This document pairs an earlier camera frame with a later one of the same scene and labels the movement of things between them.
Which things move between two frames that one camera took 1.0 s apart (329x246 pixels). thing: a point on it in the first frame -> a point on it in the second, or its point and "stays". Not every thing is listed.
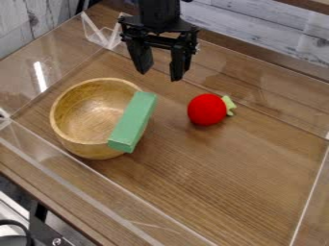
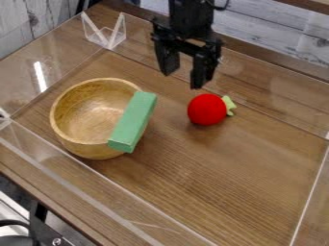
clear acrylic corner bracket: (103, 36) stays
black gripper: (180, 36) -> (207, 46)
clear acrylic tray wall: (207, 157) stays
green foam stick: (134, 121) stays
